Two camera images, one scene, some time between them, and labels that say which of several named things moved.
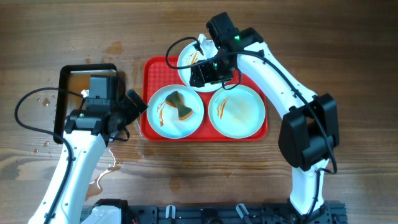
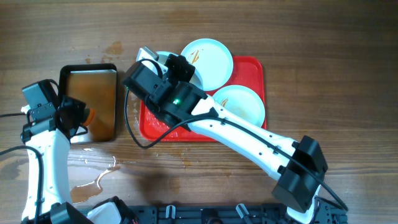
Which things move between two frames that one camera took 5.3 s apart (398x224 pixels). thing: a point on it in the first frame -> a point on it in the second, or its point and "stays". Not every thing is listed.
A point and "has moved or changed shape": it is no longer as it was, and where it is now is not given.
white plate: (164, 118) has moved or changed shape
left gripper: (133, 111) -> (77, 107)
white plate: (237, 113) stays
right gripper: (202, 75) -> (180, 63)
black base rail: (336, 213) stays
